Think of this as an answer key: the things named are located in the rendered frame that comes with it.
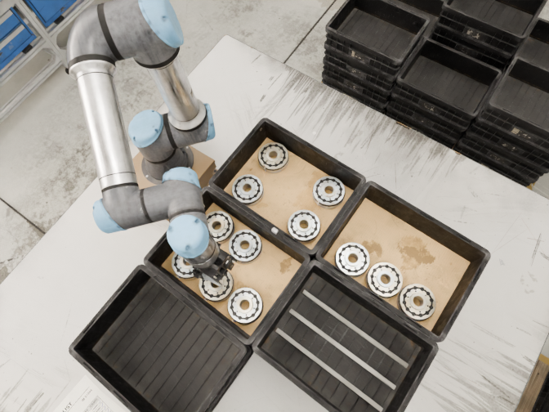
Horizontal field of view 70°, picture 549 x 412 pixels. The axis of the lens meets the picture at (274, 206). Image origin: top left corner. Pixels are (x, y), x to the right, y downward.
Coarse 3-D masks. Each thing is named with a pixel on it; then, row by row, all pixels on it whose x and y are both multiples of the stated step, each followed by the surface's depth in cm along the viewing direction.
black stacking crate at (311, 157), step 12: (264, 132) 133; (276, 132) 130; (252, 144) 130; (288, 144) 131; (300, 144) 125; (240, 156) 128; (300, 156) 133; (312, 156) 127; (228, 168) 125; (240, 168) 133; (324, 168) 129; (336, 168) 124; (216, 180) 123; (228, 180) 130; (348, 180) 125; (360, 180) 119
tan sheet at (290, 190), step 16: (256, 160) 134; (304, 160) 133; (256, 176) 132; (272, 176) 132; (288, 176) 131; (304, 176) 131; (320, 176) 131; (272, 192) 129; (288, 192) 129; (304, 192) 129; (352, 192) 128; (256, 208) 128; (272, 208) 127; (288, 208) 127; (304, 208) 127; (320, 208) 126; (336, 208) 126; (304, 224) 125; (320, 224) 125
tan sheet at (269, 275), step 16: (208, 208) 129; (240, 224) 126; (272, 256) 122; (288, 256) 122; (240, 272) 121; (256, 272) 120; (272, 272) 120; (288, 272) 120; (192, 288) 120; (256, 288) 119; (272, 288) 118; (224, 304) 117; (272, 304) 117; (256, 320) 115
